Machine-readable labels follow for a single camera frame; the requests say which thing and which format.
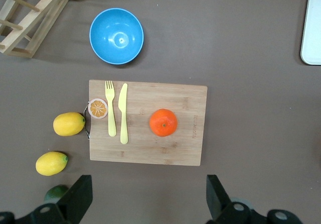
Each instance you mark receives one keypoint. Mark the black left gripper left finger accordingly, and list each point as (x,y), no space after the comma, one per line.
(80,196)

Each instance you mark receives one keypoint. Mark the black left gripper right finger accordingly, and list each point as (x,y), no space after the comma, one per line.
(215,196)

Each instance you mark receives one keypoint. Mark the orange fruit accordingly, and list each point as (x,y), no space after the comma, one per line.
(163,122)

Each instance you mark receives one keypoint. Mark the green lime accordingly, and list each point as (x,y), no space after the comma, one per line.
(55,192)

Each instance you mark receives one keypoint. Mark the yellow lemon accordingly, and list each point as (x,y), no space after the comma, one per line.
(51,163)
(69,124)

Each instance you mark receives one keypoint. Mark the bamboo cutting board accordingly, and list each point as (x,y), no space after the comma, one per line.
(155,146)

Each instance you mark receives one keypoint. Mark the yellow plastic fork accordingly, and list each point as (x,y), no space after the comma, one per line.
(111,118)

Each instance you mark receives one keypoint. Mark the yellow plastic knife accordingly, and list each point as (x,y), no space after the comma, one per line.
(123,118)

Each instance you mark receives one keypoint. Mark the toy orange slice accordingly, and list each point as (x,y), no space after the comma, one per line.
(98,109)

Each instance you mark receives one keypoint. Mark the blue bowl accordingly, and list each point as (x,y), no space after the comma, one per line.
(116,35)

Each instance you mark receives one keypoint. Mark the wooden peg drying rack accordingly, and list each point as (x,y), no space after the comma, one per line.
(40,18)

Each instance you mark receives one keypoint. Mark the beige bear print tray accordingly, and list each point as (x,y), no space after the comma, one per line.
(313,23)

